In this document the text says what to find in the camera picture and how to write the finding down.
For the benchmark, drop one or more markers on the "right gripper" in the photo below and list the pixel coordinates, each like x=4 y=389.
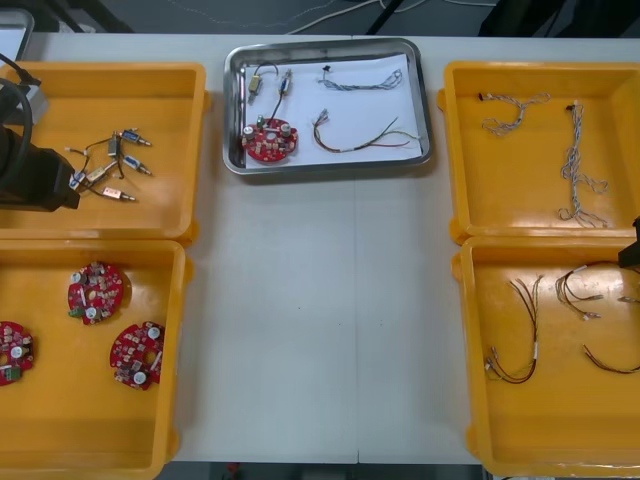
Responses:
x=637 y=235

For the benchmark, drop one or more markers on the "small steel tray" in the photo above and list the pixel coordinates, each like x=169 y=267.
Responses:
x=27 y=22

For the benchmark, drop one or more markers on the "white paper sheet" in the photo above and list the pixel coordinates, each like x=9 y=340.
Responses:
x=10 y=42
x=360 y=105

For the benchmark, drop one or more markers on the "blue-label metal solenoid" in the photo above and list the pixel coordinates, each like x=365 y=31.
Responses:
x=77 y=180
x=286 y=84

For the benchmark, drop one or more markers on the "yellow-orange plastic bin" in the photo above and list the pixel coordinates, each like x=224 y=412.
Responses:
x=460 y=150
x=125 y=440
x=150 y=85
x=530 y=440

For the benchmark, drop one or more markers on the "brass-toned metal solenoid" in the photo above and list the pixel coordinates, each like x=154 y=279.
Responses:
x=255 y=85

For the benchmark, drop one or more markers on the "black metal bar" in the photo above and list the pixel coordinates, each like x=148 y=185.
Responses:
x=382 y=20

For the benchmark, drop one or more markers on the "pile of metal solenoids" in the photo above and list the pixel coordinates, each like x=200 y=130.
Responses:
x=131 y=136

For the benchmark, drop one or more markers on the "round red circuit board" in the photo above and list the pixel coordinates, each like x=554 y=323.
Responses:
x=95 y=295
x=135 y=355
x=270 y=147
x=12 y=350

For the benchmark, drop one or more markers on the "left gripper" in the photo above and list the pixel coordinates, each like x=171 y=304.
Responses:
x=47 y=177

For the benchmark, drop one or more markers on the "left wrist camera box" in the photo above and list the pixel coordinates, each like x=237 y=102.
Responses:
x=37 y=102

